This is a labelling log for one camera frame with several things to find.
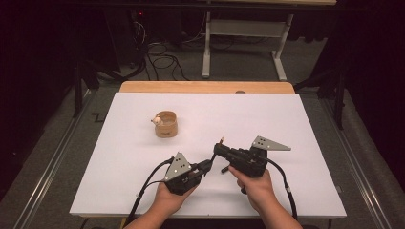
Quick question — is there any white table board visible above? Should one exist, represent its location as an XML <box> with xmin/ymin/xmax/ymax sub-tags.
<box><xmin>69</xmin><ymin>92</ymin><xmax>348</xmax><ymax>219</ymax></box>

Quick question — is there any metal floor rail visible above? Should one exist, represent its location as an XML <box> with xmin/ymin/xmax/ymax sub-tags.
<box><xmin>12</xmin><ymin>90</ymin><xmax>98</xmax><ymax>229</ymax></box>
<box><xmin>319</xmin><ymin>98</ymin><xmax>394</xmax><ymax>229</ymax></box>

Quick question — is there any black metal stand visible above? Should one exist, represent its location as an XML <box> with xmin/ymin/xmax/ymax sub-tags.
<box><xmin>74</xmin><ymin>60</ymin><xmax>100</xmax><ymax>118</ymax></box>
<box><xmin>294</xmin><ymin>68</ymin><xmax>347</xmax><ymax>131</ymax></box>

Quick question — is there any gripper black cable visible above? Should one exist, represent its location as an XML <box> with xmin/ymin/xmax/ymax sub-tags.
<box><xmin>266</xmin><ymin>157</ymin><xmax>299</xmax><ymax>221</ymax></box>
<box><xmin>125</xmin><ymin>156</ymin><xmax>176</xmax><ymax>227</ymax></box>

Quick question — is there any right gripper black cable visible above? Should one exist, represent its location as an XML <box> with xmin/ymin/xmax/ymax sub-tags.
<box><xmin>266</xmin><ymin>157</ymin><xmax>299</xmax><ymax>221</ymax></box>

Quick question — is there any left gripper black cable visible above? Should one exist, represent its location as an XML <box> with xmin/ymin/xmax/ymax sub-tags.
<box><xmin>125</xmin><ymin>156</ymin><xmax>176</xmax><ymax>227</ymax></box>

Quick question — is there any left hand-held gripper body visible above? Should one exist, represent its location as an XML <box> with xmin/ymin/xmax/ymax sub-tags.
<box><xmin>164</xmin><ymin>152</ymin><xmax>204</xmax><ymax>196</ymax></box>

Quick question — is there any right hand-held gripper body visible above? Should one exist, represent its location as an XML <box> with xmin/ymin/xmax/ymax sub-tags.
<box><xmin>224</xmin><ymin>135</ymin><xmax>292</xmax><ymax>178</ymax></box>

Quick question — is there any wooden table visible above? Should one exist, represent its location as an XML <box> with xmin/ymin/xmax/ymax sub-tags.
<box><xmin>118</xmin><ymin>80</ymin><xmax>296</xmax><ymax>95</ymax></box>

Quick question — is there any person's left hand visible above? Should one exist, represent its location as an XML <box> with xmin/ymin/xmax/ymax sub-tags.
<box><xmin>154</xmin><ymin>182</ymin><xmax>199</xmax><ymax>218</ymax></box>

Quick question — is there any person's right hand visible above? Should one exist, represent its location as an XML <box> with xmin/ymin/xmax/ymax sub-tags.
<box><xmin>228</xmin><ymin>165</ymin><xmax>277</xmax><ymax>214</ymax></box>

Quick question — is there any tangle of black cables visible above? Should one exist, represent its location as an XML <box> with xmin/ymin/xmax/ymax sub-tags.
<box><xmin>132</xmin><ymin>18</ymin><xmax>192</xmax><ymax>82</ymax></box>

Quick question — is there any tan bear pen holder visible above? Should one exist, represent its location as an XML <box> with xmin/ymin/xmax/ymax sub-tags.
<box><xmin>150</xmin><ymin>110</ymin><xmax>179</xmax><ymax>138</ymax></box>

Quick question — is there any white table frame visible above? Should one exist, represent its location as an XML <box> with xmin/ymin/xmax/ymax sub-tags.
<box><xmin>202</xmin><ymin>0</ymin><xmax>337</xmax><ymax>80</ymax></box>

